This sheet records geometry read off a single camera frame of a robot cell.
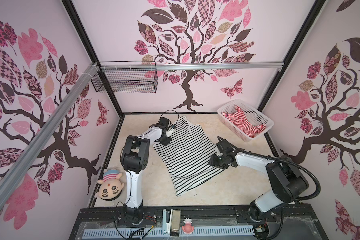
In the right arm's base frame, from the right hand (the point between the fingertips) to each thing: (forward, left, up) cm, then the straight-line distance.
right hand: (211, 161), depth 92 cm
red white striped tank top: (+37, -26, 0) cm, 46 cm away
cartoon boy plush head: (-16, +56, +8) cm, 58 cm away
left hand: (+16, +31, 0) cm, 36 cm away
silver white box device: (-32, +23, +2) cm, 40 cm away
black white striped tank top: (+4, +16, -1) cm, 16 cm away
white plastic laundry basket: (+35, -37, +5) cm, 51 cm away
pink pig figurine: (-35, +16, +2) cm, 38 cm away
